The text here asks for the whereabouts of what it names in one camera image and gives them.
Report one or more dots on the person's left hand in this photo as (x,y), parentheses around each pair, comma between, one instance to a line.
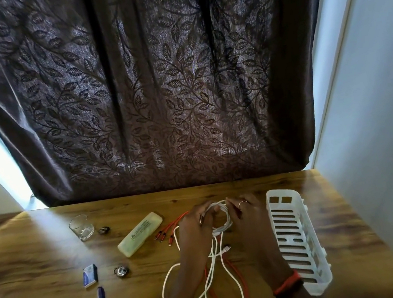
(194,235)

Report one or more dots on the person's right hand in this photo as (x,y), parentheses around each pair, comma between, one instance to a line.
(256,230)

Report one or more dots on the white plastic slotted basket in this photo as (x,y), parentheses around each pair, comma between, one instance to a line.
(297,235)

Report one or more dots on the person's left forearm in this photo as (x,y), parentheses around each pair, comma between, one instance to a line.
(181,296)

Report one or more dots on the pale green plastic case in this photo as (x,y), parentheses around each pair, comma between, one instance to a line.
(139,234)

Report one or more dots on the red wristband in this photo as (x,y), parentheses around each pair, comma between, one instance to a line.
(288,282)

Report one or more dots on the small round silver object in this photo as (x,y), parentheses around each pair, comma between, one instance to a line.
(121,271)

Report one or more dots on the small dark metal clip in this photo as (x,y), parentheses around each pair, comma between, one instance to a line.
(103,230)

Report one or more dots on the white and blue eraser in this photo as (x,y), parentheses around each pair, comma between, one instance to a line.
(90,276)

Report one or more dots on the clear drinking glass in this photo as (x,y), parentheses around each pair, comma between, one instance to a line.
(82,229)

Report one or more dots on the brown leaf-patterned curtain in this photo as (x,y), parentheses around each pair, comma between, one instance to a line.
(172,84)

